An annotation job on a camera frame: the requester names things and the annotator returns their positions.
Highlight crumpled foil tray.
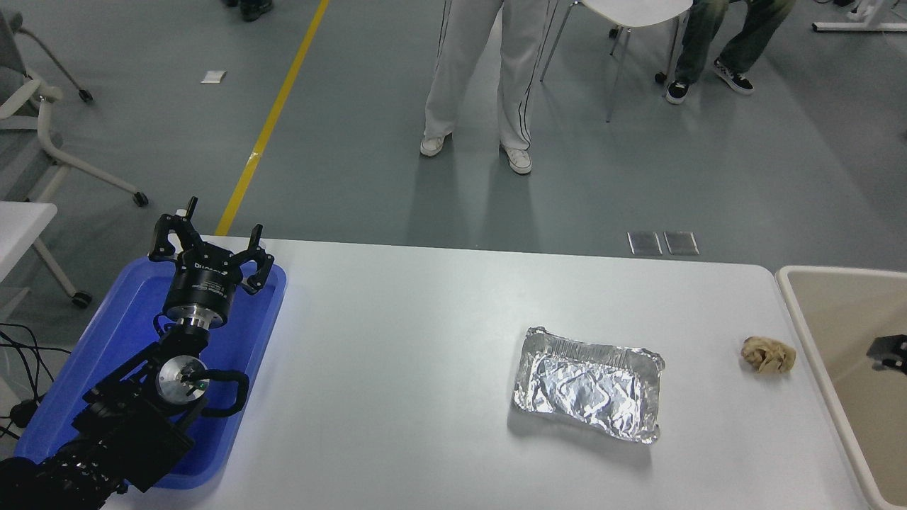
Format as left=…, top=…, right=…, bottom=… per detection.
left=512, top=326, right=667, bottom=446

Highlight white side table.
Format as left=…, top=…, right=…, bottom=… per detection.
left=0, top=201, right=93, bottom=309

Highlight crumpled tan paper ball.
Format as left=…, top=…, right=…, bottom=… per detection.
left=740, top=335, right=797, bottom=374

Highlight white chair with metal legs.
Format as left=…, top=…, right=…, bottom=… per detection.
left=542, top=0, right=694, bottom=123

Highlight standing person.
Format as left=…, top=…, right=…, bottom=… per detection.
left=419, top=0, right=557, bottom=176

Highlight grey office chair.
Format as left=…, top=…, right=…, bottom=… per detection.
left=0, top=7, right=150, bottom=208

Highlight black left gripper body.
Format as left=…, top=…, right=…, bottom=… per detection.
left=163, top=249, right=245, bottom=319

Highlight blue plastic tray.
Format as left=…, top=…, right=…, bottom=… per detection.
left=14, top=256, right=288, bottom=491

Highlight white desk base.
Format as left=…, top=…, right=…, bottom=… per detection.
left=813, top=0, right=907, bottom=33

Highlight person in dark shoes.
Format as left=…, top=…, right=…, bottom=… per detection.
left=223, top=0, right=274, bottom=22

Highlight large pale bin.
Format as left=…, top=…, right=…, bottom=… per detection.
left=776, top=264, right=907, bottom=510

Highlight black floor cables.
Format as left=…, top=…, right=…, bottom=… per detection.
left=0, top=322, right=72, bottom=440

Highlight seated person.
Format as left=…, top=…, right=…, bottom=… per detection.
left=665, top=0, right=794, bottom=106

